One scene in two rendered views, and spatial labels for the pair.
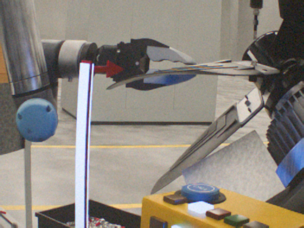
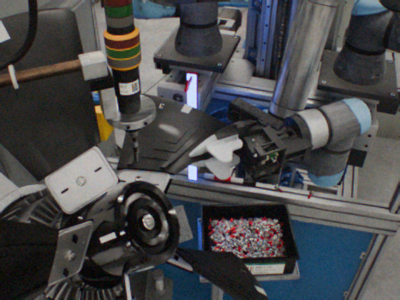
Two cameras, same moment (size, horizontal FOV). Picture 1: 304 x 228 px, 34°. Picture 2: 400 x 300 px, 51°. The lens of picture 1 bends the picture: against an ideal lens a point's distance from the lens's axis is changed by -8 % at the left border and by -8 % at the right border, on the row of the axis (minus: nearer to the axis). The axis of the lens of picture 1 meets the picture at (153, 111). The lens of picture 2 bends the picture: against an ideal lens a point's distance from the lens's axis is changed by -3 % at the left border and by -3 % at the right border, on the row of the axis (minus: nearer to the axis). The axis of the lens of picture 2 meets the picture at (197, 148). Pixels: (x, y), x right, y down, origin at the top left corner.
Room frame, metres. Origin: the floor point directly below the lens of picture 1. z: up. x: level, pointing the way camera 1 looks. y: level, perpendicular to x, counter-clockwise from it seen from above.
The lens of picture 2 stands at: (1.38, -0.40, 1.68)
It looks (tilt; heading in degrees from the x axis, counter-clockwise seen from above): 41 degrees down; 143
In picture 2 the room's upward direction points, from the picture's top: straight up
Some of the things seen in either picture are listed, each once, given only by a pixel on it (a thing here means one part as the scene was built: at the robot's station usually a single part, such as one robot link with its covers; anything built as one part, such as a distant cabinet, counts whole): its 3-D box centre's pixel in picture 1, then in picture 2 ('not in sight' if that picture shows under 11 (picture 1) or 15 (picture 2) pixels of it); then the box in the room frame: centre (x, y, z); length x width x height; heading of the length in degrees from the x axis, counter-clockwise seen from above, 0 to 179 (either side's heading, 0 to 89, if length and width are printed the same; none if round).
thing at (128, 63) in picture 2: not in sight; (123, 56); (0.94, -0.18, 1.42); 0.04 x 0.04 x 0.01
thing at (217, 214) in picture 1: (218, 214); not in sight; (0.45, -0.07, 1.08); 0.02 x 0.02 x 0.01; 39
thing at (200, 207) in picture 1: (200, 207); not in sight; (0.47, -0.05, 1.08); 0.02 x 0.02 x 0.01; 39
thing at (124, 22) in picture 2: not in sight; (119, 17); (0.94, -0.18, 1.47); 0.03 x 0.03 x 0.01
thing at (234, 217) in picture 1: (236, 220); not in sight; (0.44, -0.08, 1.08); 0.02 x 0.02 x 0.01; 39
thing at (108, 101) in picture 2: not in sight; (119, 86); (0.94, -0.18, 1.37); 0.09 x 0.07 x 0.10; 74
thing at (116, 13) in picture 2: not in sight; (118, 6); (0.94, -0.18, 1.48); 0.03 x 0.03 x 0.01
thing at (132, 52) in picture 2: not in sight; (123, 46); (0.94, -0.18, 1.43); 0.04 x 0.04 x 0.01
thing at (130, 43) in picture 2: not in sight; (121, 36); (0.94, -0.18, 1.44); 0.04 x 0.04 x 0.01
